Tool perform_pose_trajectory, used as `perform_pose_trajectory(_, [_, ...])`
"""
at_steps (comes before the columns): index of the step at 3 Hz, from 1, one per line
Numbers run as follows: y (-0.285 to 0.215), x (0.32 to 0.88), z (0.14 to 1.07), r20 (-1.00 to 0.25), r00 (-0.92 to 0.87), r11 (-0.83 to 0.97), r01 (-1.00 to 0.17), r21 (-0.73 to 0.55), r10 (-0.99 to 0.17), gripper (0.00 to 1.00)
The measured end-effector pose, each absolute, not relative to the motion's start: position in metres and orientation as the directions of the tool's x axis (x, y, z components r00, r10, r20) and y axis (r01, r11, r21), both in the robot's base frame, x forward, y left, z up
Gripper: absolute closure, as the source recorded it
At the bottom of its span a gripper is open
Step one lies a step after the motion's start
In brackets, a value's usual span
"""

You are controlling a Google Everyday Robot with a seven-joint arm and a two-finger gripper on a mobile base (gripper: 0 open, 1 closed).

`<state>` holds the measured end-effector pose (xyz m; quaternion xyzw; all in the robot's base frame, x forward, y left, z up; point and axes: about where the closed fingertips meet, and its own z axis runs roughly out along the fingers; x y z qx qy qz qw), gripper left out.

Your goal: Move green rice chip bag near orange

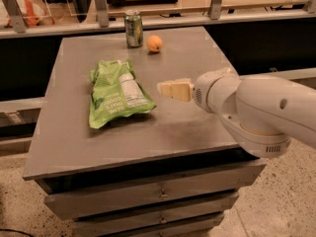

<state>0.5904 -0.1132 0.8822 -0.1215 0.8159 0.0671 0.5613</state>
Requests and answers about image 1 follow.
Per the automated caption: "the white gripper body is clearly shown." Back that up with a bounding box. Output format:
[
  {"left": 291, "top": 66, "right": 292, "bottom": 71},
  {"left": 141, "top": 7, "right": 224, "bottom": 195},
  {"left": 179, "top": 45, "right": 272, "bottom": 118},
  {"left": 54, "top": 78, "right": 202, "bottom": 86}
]
[{"left": 193, "top": 71, "right": 241, "bottom": 114}]

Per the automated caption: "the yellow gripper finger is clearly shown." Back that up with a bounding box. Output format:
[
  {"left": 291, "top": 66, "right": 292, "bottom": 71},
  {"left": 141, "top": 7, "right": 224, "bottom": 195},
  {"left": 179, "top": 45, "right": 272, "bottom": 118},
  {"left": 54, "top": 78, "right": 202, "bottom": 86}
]
[
  {"left": 157, "top": 78, "right": 194, "bottom": 102},
  {"left": 212, "top": 66, "right": 235, "bottom": 75}
]

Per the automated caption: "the green rice chip bag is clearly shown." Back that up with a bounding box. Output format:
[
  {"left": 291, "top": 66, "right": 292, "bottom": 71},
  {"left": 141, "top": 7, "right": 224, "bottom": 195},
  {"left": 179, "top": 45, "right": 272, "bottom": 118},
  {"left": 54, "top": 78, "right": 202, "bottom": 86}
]
[{"left": 89, "top": 59, "right": 156, "bottom": 129}]

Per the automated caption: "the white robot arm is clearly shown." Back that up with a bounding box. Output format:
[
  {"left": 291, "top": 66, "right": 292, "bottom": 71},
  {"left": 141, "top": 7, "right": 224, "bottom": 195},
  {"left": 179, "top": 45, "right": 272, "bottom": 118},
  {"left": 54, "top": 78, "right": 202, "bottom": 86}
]
[{"left": 157, "top": 68, "right": 316, "bottom": 158}]

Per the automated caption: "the orange white bag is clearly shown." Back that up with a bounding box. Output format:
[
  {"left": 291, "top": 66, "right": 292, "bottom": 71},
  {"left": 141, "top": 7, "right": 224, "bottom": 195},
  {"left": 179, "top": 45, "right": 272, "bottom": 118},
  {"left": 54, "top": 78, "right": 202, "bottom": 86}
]
[{"left": 0, "top": 0, "right": 55, "bottom": 28}]

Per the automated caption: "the orange fruit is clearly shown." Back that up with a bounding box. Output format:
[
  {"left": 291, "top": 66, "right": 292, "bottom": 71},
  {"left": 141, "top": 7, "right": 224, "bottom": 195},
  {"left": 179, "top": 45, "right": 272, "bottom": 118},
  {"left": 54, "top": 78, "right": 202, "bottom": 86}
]
[{"left": 146, "top": 36, "right": 163, "bottom": 53}]

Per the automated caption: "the green soda can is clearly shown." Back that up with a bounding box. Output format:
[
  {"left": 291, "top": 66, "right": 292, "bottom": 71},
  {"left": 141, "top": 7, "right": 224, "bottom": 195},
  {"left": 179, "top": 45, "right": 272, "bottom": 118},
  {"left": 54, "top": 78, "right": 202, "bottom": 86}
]
[{"left": 124, "top": 10, "right": 143, "bottom": 47}]

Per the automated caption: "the grey drawer cabinet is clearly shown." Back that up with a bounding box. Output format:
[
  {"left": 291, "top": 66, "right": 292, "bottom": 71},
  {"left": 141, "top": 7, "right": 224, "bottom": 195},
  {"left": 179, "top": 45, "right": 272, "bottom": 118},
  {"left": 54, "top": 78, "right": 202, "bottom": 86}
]
[{"left": 24, "top": 27, "right": 260, "bottom": 223}]

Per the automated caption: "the top grey drawer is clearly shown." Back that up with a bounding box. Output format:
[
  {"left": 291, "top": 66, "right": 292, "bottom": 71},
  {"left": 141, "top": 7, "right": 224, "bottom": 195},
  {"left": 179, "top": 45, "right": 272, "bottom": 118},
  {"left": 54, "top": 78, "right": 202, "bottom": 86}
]
[{"left": 44, "top": 160, "right": 265, "bottom": 219}]

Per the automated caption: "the grey drawer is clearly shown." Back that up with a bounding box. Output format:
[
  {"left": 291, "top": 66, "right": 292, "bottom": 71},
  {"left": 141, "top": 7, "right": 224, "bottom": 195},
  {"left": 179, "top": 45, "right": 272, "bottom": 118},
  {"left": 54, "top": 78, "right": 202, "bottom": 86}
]
[
  {"left": 72, "top": 191, "right": 240, "bottom": 237},
  {"left": 44, "top": 160, "right": 265, "bottom": 219},
  {"left": 108, "top": 212, "right": 225, "bottom": 237}
]

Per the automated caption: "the clear acrylic holder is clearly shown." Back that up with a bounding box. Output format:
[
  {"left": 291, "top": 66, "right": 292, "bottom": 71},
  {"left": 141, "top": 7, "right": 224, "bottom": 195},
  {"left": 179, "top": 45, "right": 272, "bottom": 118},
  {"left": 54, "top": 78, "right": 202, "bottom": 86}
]
[{"left": 39, "top": 0, "right": 92, "bottom": 18}]

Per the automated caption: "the middle grey drawer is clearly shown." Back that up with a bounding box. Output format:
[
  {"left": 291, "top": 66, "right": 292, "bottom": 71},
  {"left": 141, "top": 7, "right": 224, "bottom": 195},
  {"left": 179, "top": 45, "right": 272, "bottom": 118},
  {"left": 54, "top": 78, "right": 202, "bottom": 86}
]
[{"left": 72, "top": 191, "right": 240, "bottom": 237}]

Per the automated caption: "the bottom grey drawer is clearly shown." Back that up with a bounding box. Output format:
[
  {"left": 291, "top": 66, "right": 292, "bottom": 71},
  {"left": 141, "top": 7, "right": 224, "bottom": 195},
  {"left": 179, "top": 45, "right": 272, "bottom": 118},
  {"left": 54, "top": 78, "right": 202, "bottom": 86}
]
[{"left": 108, "top": 212, "right": 225, "bottom": 237}]

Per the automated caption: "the metal bracket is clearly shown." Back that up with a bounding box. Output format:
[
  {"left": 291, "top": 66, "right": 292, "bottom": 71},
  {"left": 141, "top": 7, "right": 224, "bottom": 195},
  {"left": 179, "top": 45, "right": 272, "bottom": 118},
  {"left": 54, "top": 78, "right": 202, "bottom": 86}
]
[
  {"left": 303, "top": 0, "right": 316, "bottom": 14},
  {"left": 2, "top": 0, "right": 28, "bottom": 33},
  {"left": 207, "top": 0, "right": 222, "bottom": 20},
  {"left": 95, "top": 0, "right": 109, "bottom": 28}
]

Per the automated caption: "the far right metal bracket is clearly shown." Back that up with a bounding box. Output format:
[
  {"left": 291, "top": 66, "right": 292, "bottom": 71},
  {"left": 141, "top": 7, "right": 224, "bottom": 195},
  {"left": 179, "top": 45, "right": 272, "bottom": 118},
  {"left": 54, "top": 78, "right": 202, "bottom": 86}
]
[{"left": 303, "top": 0, "right": 316, "bottom": 14}]

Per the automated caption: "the middle metal bracket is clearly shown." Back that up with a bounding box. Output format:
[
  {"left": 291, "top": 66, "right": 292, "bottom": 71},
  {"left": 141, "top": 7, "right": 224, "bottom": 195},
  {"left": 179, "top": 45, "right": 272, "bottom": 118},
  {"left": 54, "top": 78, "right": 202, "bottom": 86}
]
[{"left": 95, "top": 0, "right": 109, "bottom": 28}]

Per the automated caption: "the left metal bracket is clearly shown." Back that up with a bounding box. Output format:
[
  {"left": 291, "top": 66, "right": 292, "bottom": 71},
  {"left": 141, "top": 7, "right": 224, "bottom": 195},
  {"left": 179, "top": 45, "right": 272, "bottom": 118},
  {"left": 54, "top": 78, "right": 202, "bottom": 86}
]
[{"left": 2, "top": 0, "right": 28, "bottom": 33}]

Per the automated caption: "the black floor cable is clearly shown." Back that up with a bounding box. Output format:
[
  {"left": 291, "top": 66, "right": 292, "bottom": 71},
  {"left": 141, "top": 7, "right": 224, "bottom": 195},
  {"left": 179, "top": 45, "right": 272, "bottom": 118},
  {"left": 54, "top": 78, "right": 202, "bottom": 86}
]
[{"left": 0, "top": 227, "right": 36, "bottom": 237}]

